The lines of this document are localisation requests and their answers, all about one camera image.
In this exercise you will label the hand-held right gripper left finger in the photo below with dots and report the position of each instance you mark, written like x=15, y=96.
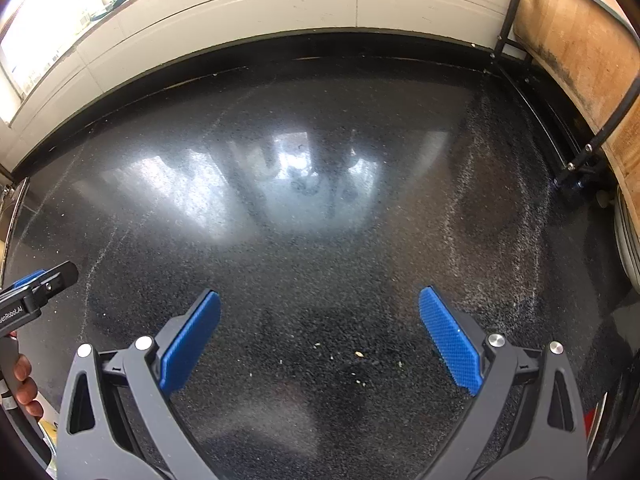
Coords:
x=192, y=340

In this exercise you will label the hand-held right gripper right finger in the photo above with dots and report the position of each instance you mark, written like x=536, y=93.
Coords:
x=447, y=335

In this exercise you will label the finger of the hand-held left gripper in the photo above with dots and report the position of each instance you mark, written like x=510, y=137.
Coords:
x=30, y=277
x=55, y=280

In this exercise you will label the person's left hand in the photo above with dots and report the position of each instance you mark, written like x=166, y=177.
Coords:
x=27, y=385

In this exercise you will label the stainless steel sink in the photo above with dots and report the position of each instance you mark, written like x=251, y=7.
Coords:
x=17, y=210

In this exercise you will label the scattered food crumbs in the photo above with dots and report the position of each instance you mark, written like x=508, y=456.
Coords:
x=358, y=354

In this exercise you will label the stack of white plates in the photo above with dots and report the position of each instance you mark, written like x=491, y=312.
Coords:
x=629, y=240

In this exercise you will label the green bowl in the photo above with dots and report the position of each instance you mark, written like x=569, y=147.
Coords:
x=116, y=2

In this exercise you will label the wooden board with metal frame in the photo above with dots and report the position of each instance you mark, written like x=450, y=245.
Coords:
x=575, y=35

